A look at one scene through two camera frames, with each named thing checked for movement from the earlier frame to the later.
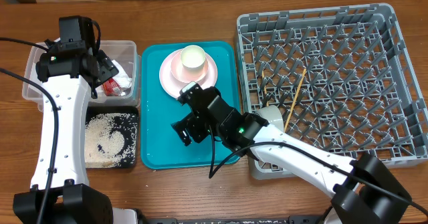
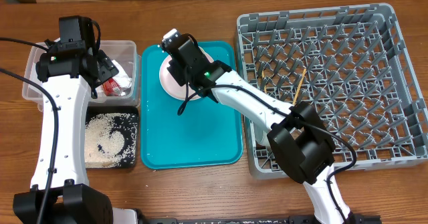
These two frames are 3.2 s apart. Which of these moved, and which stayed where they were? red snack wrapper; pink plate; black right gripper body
Moved: black right gripper body
Stayed: pink plate; red snack wrapper
